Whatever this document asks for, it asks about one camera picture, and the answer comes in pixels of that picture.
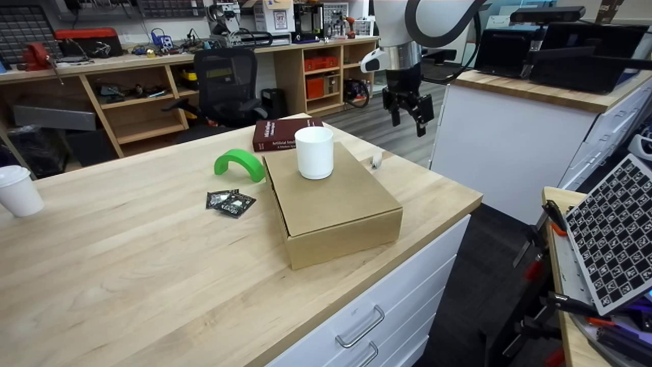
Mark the framed picture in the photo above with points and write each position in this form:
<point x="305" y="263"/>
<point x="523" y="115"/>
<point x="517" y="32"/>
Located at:
<point x="336" y="20"/>

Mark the black stereo camera bar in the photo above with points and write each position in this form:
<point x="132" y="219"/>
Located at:
<point x="546" y="12"/>

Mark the black office chair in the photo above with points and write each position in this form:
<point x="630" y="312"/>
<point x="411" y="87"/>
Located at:
<point x="226" y="84"/>

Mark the brown cardboard box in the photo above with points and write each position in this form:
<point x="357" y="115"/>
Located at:
<point x="333" y="205"/>

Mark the red bench tool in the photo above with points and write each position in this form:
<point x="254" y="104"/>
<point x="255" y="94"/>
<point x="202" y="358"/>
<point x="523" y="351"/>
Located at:
<point x="35" y="56"/>

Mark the tall orange storage bin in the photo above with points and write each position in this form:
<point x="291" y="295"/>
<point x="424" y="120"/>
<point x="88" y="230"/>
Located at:
<point x="317" y="87"/>

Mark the grey flat panel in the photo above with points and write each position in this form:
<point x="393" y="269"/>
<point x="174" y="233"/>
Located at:
<point x="53" y="116"/>

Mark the black red clamp tool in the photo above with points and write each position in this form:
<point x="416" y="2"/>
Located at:
<point x="552" y="217"/>

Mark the dark red hardcover book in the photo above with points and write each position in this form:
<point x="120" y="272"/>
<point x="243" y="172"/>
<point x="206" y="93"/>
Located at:
<point x="275" y="136"/>

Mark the green plastic arch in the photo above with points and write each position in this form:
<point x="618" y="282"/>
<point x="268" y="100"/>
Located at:
<point x="236" y="158"/>

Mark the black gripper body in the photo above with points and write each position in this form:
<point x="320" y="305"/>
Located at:
<point x="407" y="88"/>

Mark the black foil packet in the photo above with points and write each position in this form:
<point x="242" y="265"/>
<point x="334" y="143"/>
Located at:
<point x="216" y="199"/>
<point x="234" y="205"/>

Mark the black frame 3d printer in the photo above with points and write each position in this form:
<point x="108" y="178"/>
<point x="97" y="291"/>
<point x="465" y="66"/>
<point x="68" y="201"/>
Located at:
<point x="307" y="21"/>

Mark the white plastic device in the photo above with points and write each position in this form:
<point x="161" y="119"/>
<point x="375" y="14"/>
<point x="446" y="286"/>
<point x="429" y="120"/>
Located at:
<point x="642" y="146"/>

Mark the black pen tool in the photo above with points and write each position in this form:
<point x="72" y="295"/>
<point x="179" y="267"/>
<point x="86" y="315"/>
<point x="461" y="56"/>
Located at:
<point x="572" y="305"/>

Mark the flat orange storage bin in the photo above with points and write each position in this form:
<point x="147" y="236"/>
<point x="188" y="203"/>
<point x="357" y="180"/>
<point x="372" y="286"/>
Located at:
<point x="320" y="62"/>

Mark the black white checkerboard panel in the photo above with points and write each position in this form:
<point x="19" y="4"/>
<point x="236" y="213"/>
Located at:
<point x="612" y="231"/>

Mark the black computer monitor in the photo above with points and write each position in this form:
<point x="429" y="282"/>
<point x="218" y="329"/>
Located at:
<point x="502" y="53"/>

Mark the black wall bin rack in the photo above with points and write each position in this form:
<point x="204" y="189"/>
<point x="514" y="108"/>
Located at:
<point x="23" y="32"/>

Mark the white coffee mug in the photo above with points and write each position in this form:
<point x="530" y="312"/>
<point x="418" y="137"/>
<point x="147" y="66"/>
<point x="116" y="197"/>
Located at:
<point x="315" y="153"/>

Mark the white counter cabinet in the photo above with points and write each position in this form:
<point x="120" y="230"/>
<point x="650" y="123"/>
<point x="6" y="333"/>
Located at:
<point x="510" y="143"/>

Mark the black equipment case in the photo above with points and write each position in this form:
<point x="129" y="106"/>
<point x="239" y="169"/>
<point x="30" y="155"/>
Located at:
<point x="583" y="57"/>

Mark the black bag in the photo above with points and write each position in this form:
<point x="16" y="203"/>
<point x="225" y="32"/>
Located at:
<point x="38" y="149"/>

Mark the blue bench item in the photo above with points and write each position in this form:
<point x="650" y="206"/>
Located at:
<point x="161" y="40"/>

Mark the white drawer cabinet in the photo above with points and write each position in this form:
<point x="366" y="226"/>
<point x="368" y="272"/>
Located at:
<point x="399" y="307"/>

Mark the red toolbox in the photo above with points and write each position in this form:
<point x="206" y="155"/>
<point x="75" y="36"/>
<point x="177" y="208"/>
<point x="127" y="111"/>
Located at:
<point x="84" y="38"/>

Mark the white paper cup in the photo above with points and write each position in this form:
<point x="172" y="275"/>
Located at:
<point x="16" y="194"/>

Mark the wooden workbench with shelves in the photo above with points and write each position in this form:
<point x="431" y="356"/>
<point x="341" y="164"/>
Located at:
<point x="135" y="113"/>

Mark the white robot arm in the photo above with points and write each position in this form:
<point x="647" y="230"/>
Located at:
<point x="393" y="21"/>

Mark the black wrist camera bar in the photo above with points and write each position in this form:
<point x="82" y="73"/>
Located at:
<point x="438" y="56"/>

